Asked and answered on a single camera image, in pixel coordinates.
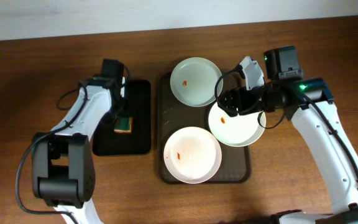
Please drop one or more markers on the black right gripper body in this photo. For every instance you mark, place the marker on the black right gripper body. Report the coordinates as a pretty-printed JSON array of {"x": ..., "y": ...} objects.
[{"x": 233, "y": 101}]

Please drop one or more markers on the large brown tray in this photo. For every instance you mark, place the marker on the large brown tray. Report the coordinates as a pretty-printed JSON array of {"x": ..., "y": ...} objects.
[{"x": 173, "y": 115}]

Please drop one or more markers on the cream plate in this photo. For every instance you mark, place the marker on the cream plate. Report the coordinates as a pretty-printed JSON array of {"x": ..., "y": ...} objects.
[{"x": 235, "y": 131}]

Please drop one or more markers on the pink white plate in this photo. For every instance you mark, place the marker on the pink white plate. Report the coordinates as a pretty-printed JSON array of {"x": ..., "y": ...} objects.
[{"x": 192, "y": 155}]

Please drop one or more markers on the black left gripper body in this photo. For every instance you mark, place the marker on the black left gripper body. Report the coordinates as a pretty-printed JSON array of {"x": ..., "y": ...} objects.
[{"x": 119, "y": 112}]

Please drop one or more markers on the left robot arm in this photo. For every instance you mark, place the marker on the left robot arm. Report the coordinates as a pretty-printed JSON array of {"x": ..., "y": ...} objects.
[{"x": 63, "y": 172}]

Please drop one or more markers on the small black tray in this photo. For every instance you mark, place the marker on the small black tray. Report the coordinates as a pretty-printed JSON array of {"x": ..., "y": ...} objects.
[{"x": 108, "y": 143}]

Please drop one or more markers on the pale green plate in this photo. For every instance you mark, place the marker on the pale green plate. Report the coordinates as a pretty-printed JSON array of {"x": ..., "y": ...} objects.
[{"x": 193, "y": 81}]

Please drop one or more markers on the green orange sponge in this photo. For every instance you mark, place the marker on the green orange sponge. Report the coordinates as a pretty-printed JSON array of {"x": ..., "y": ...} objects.
[{"x": 123, "y": 125}]

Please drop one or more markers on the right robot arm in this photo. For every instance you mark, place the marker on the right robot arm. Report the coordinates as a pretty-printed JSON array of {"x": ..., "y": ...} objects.
[{"x": 309, "y": 105}]

